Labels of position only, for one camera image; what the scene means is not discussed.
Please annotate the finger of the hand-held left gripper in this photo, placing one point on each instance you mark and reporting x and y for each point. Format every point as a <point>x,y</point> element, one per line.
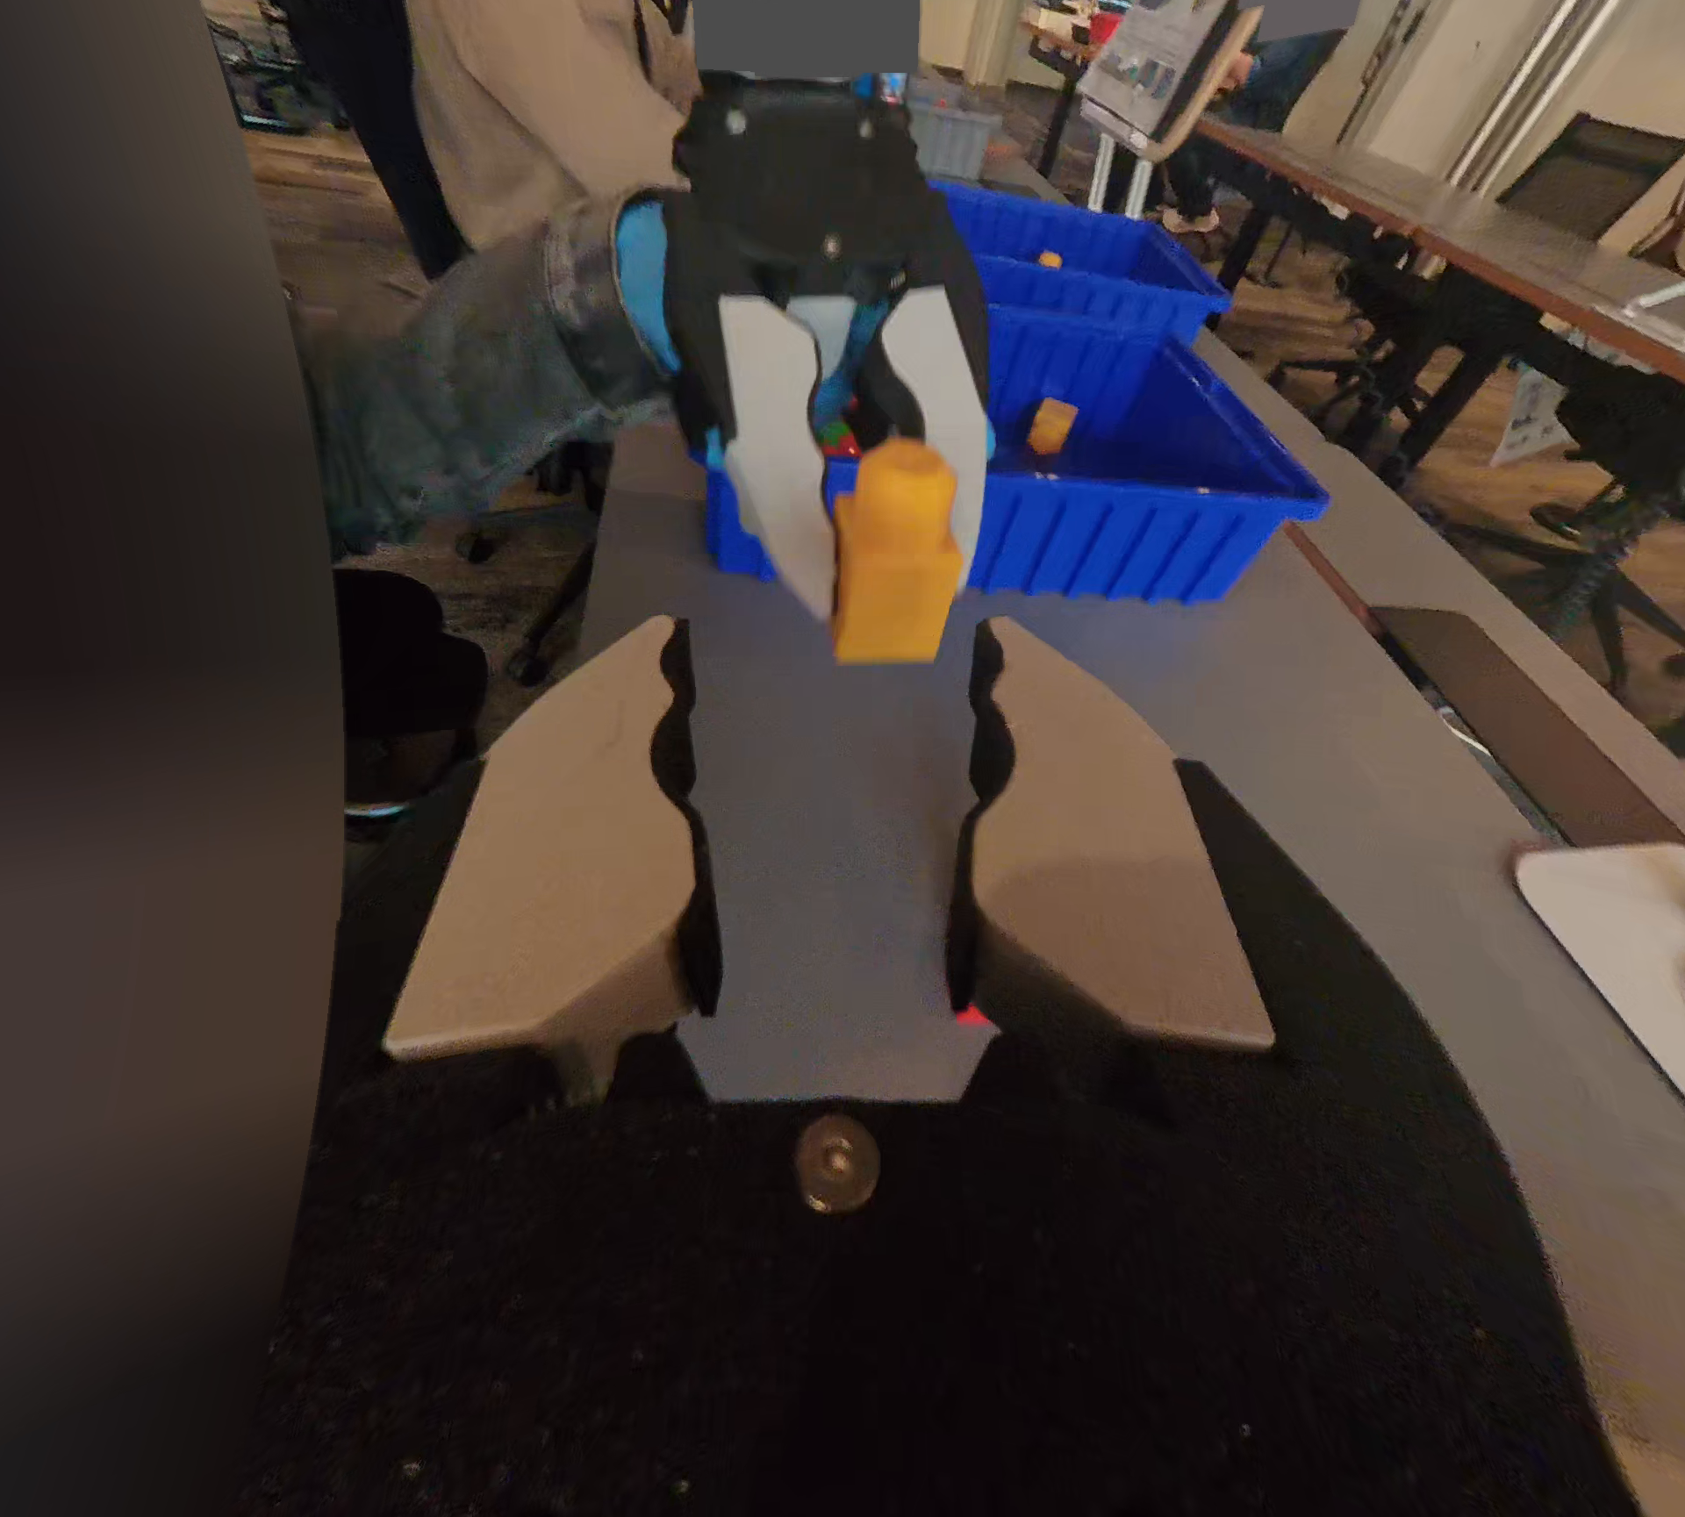
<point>770,451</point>
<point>940,385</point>

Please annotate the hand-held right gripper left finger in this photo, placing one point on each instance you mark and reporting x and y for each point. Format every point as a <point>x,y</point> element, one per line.
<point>555,884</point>

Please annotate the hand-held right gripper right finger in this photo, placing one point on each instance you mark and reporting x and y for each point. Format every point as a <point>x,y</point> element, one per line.
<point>1108,884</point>

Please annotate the large blue plastic bin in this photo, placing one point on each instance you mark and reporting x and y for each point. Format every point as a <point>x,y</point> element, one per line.
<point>1132,527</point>

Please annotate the person's left forearm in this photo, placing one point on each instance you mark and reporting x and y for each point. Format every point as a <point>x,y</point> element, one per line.
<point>486,371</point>

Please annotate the person's left hand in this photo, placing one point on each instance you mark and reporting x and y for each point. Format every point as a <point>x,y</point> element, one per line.
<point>645,279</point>

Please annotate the grey plastic crate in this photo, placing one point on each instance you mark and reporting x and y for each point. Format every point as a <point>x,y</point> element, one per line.
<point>949,133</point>

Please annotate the small blue plastic bin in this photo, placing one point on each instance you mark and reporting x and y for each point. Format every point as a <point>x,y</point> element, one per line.
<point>1122,241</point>

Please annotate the person's beige jacket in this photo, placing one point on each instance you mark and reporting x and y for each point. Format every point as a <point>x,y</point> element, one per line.
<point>526,84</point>

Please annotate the poster board on easel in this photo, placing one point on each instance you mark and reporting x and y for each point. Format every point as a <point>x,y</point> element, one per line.
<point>1166,28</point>

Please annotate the white flat device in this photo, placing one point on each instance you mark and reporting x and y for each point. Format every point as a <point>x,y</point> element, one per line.
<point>1626,938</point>

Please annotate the long wooden table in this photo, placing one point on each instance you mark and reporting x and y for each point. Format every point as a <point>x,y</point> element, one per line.
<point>1472,229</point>

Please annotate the black office chair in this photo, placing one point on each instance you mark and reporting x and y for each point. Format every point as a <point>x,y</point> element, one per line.
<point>1609,464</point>

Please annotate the black laptop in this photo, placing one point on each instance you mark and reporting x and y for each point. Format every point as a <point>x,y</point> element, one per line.
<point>1595,181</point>

